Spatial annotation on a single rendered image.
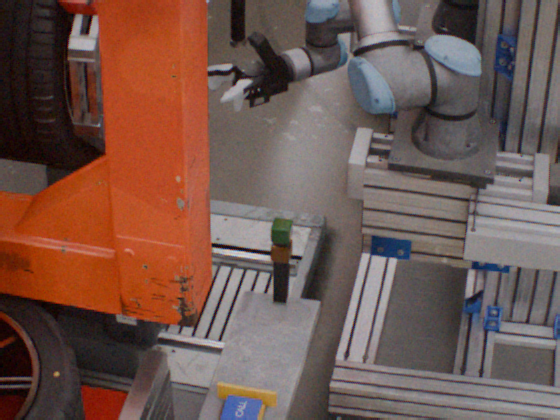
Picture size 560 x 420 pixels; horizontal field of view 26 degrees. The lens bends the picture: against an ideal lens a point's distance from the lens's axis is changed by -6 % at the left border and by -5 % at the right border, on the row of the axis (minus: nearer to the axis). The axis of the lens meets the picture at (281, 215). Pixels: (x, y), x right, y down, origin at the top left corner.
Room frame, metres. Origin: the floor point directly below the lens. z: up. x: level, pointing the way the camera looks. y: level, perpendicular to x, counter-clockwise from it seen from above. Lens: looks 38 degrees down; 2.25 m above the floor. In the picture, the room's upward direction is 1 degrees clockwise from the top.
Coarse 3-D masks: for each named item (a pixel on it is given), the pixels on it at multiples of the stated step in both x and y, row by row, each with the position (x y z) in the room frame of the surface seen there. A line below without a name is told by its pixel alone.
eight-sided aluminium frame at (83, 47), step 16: (80, 16) 2.26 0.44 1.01; (96, 16) 2.26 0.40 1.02; (80, 32) 2.24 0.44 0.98; (96, 32) 2.23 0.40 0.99; (80, 48) 2.21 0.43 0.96; (96, 48) 2.21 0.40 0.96; (80, 64) 2.23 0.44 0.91; (96, 64) 2.22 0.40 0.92; (80, 80) 2.23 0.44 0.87; (96, 80) 2.21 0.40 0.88; (80, 96) 2.22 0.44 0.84; (96, 96) 2.20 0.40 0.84; (80, 112) 2.21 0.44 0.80; (96, 112) 2.20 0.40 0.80; (80, 128) 2.21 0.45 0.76; (96, 128) 2.20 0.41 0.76; (96, 144) 2.29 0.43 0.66
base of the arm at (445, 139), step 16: (432, 112) 2.05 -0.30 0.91; (416, 128) 2.08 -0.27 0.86; (432, 128) 2.04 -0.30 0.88; (448, 128) 2.03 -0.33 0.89; (464, 128) 2.04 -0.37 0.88; (480, 128) 2.08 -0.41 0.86; (416, 144) 2.06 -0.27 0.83; (432, 144) 2.03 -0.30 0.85; (448, 144) 2.02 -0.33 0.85; (464, 144) 2.04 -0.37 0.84; (480, 144) 2.06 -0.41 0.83
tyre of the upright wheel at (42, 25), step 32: (0, 0) 2.26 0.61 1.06; (32, 0) 2.25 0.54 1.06; (0, 32) 2.22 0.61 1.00; (32, 32) 2.21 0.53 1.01; (64, 32) 2.26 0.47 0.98; (0, 64) 2.20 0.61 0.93; (32, 64) 2.19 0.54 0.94; (0, 96) 2.19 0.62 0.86; (32, 96) 2.17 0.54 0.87; (0, 128) 2.21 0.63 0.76; (32, 128) 2.19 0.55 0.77; (64, 128) 2.22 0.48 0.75; (32, 160) 2.26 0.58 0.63; (64, 160) 2.23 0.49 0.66
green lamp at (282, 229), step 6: (276, 222) 2.01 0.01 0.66; (282, 222) 2.01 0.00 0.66; (288, 222) 2.01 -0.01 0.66; (276, 228) 1.99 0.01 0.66; (282, 228) 1.99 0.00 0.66; (288, 228) 1.99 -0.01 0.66; (276, 234) 1.99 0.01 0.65; (282, 234) 1.99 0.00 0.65; (288, 234) 1.99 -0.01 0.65; (276, 240) 1.99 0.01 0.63; (282, 240) 1.99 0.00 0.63; (288, 240) 1.99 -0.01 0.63
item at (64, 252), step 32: (96, 160) 2.01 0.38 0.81; (0, 192) 2.08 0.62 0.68; (64, 192) 1.97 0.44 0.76; (96, 192) 1.89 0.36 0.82; (0, 224) 1.96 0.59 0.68; (32, 224) 1.92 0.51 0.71; (64, 224) 1.91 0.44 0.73; (96, 224) 1.89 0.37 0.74; (0, 256) 1.92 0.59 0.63; (32, 256) 1.90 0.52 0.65; (64, 256) 1.89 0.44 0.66; (96, 256) 1.87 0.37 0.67; (0, 288) 1.92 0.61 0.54; (32, 288) 1.91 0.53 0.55; (64, 288) 1.89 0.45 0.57; (96, 288) 1.87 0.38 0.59
